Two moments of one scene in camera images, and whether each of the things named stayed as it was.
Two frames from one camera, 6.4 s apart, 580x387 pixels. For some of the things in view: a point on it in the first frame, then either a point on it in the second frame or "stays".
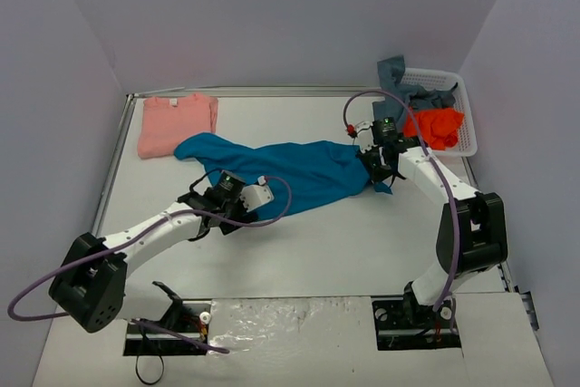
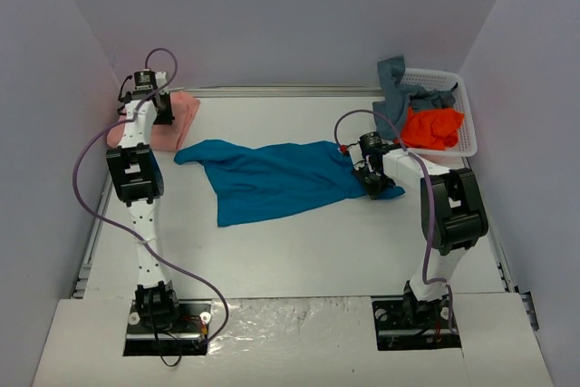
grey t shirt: [400, 98] stays
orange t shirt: [439, 126] stays
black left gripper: [236, 220] to [164, 109]
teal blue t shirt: [300, 175] stays
